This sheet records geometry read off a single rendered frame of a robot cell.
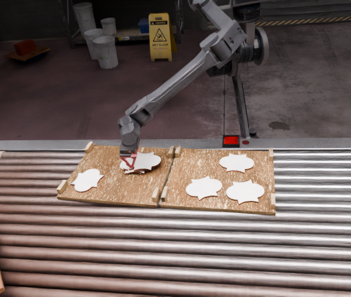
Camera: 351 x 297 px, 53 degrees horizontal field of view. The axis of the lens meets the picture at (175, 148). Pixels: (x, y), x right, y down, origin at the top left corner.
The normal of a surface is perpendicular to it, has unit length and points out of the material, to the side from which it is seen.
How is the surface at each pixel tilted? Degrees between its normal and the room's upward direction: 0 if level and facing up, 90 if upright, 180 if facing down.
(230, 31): 79
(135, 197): 0
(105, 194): 0
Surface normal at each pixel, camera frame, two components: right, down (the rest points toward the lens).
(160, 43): -0.21, 0.40
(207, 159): -0.10, -0.80
